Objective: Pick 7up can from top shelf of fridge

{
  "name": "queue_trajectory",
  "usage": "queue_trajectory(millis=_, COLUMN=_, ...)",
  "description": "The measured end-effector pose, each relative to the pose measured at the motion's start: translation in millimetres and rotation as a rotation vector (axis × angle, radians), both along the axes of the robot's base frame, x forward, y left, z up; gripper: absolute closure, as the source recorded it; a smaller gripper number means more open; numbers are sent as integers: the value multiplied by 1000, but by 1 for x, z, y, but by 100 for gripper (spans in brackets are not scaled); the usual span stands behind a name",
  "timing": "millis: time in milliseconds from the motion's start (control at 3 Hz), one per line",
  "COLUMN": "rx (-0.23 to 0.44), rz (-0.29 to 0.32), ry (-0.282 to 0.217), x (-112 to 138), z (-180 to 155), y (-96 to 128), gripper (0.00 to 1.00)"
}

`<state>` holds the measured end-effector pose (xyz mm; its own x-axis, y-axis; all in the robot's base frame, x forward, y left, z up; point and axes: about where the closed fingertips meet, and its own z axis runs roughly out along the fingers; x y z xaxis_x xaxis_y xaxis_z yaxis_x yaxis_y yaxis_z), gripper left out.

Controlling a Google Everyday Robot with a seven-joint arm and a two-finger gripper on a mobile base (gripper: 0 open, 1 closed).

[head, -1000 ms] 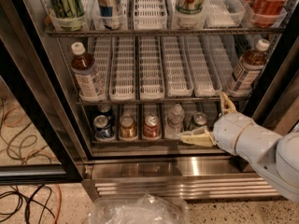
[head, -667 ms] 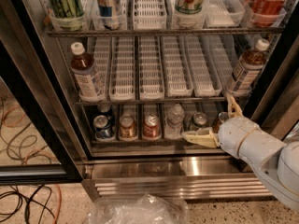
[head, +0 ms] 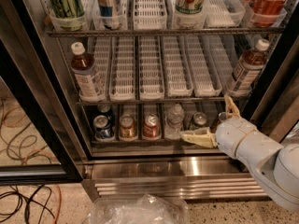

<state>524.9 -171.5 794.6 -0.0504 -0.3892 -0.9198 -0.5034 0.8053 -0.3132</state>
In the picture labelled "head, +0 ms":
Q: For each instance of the clear plastic bin with bag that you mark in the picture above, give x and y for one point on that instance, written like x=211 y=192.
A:
x=146 y=209

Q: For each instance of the open fridge glass door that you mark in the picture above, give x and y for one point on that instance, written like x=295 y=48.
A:
x=34 y=69

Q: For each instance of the right tea bottle white cap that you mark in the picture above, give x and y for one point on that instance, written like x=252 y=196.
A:
x=248 y=67

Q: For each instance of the orange gold soda can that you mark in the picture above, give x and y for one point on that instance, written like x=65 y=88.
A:
x=218 y=122

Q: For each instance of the green silver soda can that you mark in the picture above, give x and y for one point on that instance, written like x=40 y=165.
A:
x=198 y=120

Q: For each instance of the tea bottle white cap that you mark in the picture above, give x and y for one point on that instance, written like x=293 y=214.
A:
x=248 y=67
x=86 y=73

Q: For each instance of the middle wire shelf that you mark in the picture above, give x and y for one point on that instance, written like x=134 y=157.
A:
x=158 y=101

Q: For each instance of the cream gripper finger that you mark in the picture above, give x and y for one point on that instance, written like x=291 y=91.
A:
x=202 y=137
x=231 y=109

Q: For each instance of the brown gold soda can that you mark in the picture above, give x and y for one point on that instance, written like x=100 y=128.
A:
x=127 y=127

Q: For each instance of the red coca-cola can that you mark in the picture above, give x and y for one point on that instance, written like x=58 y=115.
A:
x=264 y=13

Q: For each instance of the top wire shelf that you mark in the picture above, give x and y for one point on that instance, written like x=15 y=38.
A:
x=169 y=32

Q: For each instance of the blue can behind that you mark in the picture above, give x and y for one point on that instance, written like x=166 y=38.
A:
x=105 y=110

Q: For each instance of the left tea bottle white cap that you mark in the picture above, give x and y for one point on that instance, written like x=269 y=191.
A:
x=86 y=73

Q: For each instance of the blue pepsi can front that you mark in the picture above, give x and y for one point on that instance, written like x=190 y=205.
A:
x=103 y=128

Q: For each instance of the red soda can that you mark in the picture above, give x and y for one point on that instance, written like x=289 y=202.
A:
x=151 y=126

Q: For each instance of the clear water bottle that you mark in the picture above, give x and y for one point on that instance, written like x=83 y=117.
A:
x=174 y=122

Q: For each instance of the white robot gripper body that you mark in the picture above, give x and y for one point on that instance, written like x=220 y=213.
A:
x=233 y=134

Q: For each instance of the green tall can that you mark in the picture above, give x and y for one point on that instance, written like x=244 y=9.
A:
x=70 y=11

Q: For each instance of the right fridge glass door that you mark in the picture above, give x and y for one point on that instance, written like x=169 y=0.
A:
x=278 y=112

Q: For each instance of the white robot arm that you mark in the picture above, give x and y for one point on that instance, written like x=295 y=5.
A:
x=274 y=167

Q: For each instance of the wire shelf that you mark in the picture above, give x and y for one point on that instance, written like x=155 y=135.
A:
x=158 y=101
x=169 y=32

